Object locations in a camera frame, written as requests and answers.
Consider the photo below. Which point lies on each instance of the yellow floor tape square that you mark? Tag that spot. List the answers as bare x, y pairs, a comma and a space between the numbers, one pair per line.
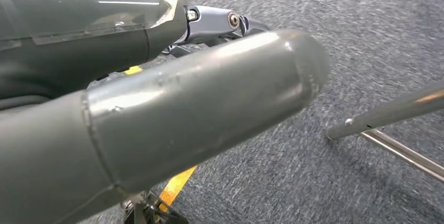
177, 184

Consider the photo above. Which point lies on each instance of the stainless steel table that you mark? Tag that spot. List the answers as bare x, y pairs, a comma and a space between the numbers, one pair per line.
381, 111

